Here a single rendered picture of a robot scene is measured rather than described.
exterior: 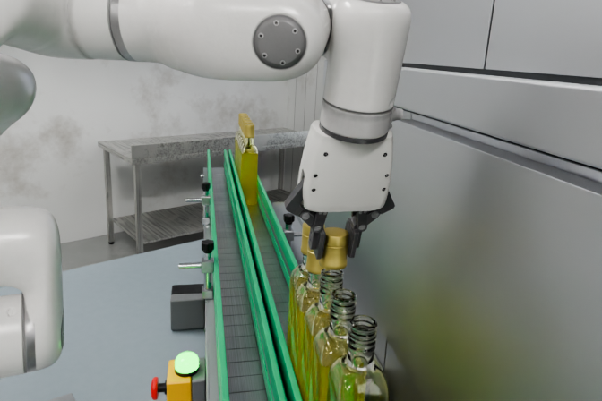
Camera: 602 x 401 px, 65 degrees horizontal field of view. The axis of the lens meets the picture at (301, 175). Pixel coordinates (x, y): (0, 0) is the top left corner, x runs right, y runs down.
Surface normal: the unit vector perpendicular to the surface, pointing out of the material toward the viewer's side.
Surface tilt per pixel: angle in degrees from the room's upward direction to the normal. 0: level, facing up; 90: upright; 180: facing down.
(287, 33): 97
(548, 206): 90
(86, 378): 0
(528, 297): 90
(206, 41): 101
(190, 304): 90
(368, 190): 108
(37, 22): 121
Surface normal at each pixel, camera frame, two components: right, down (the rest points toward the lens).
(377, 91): 0.32, 0.49
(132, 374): 0.05, -0.97
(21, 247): 0.50, -0.10
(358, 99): -0.17, 0.47
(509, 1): -0.98, 0.00
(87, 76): 0.64, 0.22
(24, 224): 0.40, -0.63
